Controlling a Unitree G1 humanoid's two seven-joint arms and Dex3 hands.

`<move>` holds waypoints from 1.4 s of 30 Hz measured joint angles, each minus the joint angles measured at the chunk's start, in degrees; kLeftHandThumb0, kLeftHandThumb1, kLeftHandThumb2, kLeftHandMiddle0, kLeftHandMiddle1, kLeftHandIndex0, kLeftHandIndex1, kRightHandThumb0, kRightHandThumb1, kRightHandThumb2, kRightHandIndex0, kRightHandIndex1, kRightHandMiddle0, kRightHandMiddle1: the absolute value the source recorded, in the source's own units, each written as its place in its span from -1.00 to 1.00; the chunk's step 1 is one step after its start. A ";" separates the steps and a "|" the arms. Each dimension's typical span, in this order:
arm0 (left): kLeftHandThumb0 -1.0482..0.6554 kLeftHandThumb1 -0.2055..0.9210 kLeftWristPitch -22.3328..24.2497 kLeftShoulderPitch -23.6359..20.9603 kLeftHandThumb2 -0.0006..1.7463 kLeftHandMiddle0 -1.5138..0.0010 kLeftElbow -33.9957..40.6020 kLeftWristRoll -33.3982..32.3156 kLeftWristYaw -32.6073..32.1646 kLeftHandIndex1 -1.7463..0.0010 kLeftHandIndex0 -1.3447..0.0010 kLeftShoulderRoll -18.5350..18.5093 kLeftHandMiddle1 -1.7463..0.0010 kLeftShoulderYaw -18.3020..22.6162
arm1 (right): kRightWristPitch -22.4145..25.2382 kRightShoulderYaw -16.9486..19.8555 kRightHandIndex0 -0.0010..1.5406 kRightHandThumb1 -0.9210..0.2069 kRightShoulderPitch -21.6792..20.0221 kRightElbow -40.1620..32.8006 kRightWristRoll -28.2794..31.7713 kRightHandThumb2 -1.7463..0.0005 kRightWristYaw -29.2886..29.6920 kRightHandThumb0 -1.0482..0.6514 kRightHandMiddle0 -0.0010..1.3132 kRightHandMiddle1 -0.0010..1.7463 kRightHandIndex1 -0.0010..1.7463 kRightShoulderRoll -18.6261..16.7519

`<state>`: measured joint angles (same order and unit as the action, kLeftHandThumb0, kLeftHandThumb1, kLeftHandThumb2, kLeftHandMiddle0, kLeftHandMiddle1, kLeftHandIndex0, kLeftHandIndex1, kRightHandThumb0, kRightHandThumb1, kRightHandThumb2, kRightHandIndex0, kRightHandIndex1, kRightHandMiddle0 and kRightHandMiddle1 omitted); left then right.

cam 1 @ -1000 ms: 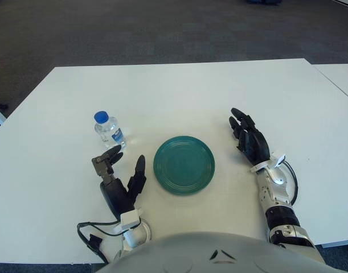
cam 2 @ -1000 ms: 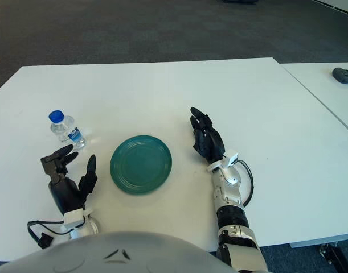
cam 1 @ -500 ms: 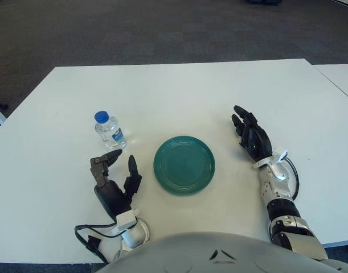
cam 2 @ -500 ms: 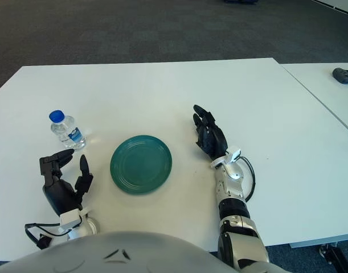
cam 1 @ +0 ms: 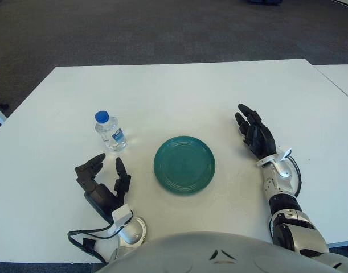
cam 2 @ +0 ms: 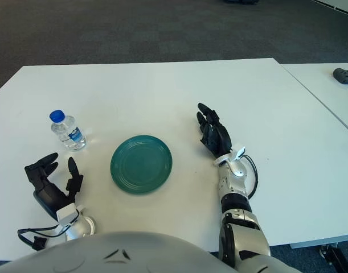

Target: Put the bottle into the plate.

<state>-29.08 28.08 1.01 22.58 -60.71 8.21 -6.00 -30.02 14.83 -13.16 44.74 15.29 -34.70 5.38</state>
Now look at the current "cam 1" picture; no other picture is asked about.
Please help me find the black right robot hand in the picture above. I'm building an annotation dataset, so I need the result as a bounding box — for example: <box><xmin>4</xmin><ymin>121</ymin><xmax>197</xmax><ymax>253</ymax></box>
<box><xmin>234</xmin><ymin>103</ymin><xmax>277</xmax><ymax>160</ymax></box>

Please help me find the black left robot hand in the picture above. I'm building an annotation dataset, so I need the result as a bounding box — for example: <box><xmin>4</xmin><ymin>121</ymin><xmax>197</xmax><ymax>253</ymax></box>
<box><xmin>75</xmin><ymin>152</ymin><xmax>132</xmax><ymax>225</ymax></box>

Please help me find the clear bottle with blue cap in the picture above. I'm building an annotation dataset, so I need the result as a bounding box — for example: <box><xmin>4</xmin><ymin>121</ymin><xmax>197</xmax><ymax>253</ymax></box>
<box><xmin>94</xmin><ymin>110</ymin><xmax>128</xmax><ymax>153</ymax></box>

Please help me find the round green plate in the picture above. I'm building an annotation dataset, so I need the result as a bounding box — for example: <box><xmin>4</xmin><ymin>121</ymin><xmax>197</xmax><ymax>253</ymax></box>
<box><xmin>153</xmin><ymin>135</ymin><xmax>216</xmax><ymax>196</ymax></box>

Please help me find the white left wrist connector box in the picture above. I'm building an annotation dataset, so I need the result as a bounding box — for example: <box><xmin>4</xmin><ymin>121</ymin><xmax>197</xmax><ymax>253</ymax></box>
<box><xmin>110</xmin><ymin>205</ymin><xmax>134</xmax><ymax>228</ymax></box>

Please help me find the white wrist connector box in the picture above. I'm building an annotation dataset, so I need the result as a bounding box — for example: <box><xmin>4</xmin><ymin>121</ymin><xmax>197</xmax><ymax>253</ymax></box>
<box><xmin>110</xmin><ymin>205</ymin><xmax>134</xmax><ymax>228</ymax></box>
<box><xmin>277</xmin><ymin>146</ymin><xmax>293</xmax><ymax>163</ymax></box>

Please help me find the white right wrist connector box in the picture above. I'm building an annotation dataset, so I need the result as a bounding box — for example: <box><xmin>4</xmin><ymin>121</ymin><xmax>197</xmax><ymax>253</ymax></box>
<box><xmin>277</xmin><ymin>146</ymin><xmax>293</xmax><ymax>163</ymax></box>

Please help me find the white neighbouring table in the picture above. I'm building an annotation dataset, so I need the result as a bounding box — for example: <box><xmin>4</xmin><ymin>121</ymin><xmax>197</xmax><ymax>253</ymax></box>
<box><xmin>313</xmin><ymin>64</ymin><xmax>348</xmax><ymax>103</ymax></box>

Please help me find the grey robot torso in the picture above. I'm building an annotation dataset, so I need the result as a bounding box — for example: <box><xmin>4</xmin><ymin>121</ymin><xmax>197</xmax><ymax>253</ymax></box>
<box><xmin>95</xmin><ymin>231</ymin><xmax>348</xmax><ymax>273</ymax></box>

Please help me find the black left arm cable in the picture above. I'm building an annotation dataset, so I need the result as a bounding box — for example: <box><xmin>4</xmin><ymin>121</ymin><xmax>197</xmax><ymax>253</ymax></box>
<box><xmin>67</xmin><ymin>223</ymin><xmax>117</xmax><ymax>262</ymax></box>

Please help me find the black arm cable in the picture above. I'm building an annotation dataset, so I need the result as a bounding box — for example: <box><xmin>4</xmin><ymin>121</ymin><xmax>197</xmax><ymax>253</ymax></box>
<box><xmin>289</xmin><ymin>156</ymin><xmax>302</xmax><ymax>197</ymax></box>
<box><xmin>67</xmin><ymin>223</ymin><xmax>117</xmax><ymax>262</ymax></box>

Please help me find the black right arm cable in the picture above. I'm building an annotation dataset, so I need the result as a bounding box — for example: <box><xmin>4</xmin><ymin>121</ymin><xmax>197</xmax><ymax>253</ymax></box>
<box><xmin>289</xmin><ymin>156</ymin><xmax>302</xmax><ymax>197</ymax></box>

